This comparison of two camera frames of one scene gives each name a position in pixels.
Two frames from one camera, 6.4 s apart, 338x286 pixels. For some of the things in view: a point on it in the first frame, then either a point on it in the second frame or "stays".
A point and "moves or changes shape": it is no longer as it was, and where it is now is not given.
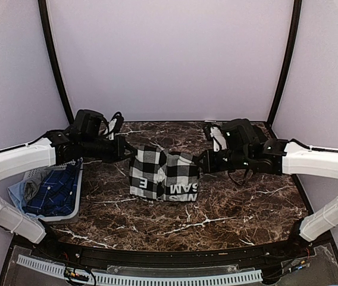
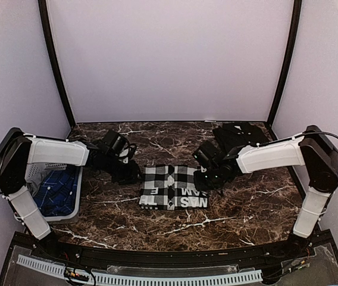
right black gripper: x=210 y=166 → x=200 y=185
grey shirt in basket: x=31 y=186 stays
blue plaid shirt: x=58 y=193 stays
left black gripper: x=118 y=155 → x=131 y=177
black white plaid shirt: x=174 y=177 moves or changes shape
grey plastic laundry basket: x=30 y=174 stays
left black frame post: x=43 y=12 stays
